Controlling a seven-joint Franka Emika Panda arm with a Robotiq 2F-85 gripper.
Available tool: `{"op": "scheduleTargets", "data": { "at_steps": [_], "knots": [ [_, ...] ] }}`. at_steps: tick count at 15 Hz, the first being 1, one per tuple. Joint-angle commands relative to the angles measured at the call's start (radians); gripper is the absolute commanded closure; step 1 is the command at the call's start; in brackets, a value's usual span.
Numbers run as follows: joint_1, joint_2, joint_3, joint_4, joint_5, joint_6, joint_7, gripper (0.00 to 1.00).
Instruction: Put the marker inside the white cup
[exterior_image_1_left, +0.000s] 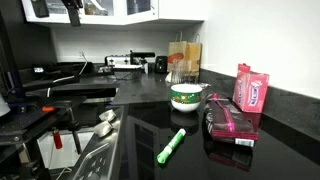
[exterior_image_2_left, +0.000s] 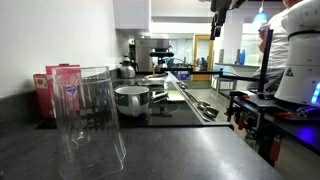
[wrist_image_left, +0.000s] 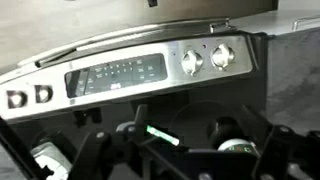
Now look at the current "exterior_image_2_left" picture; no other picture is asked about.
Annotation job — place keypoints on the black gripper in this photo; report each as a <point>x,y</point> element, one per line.
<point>220,11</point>

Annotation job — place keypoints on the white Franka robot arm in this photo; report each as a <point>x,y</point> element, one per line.
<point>300,50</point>

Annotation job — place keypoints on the white cup with green band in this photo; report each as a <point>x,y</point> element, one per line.
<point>131,98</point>

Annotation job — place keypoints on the clear glass cup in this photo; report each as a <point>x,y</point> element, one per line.
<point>86,126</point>

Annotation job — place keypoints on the yellow framed door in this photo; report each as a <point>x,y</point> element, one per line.
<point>203,56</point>

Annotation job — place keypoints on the blue bottle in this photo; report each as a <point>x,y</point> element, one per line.
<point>242,57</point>

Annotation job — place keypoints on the blue pendant lamp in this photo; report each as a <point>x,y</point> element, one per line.
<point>260,17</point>

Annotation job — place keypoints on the person in white shirt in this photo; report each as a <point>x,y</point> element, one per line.
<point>278,43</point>

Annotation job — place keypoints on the steel coffee machine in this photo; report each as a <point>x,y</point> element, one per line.
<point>150,46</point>

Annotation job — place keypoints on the orange clamp lever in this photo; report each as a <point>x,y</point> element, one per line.
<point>283,115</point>
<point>245,96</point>

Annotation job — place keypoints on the steel stove control panel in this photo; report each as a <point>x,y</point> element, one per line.
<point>193,100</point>

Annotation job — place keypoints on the silver stove knob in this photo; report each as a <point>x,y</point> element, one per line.
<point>211,112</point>
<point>203,105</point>

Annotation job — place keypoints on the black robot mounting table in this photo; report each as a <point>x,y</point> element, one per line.
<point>256,106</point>

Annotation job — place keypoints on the silver kettle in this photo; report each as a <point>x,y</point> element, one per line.
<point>127,70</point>

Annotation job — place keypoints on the pink cardboard box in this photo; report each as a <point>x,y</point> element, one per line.
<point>43,96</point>

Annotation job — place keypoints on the black horizontal mount bar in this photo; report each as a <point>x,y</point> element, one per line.
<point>233,78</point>

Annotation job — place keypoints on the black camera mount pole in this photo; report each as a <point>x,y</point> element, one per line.
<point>265,60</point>

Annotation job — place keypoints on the black stereo camera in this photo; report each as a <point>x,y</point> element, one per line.
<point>161,54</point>

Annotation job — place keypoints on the white plain wall cabinet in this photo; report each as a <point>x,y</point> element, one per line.
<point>131,15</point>

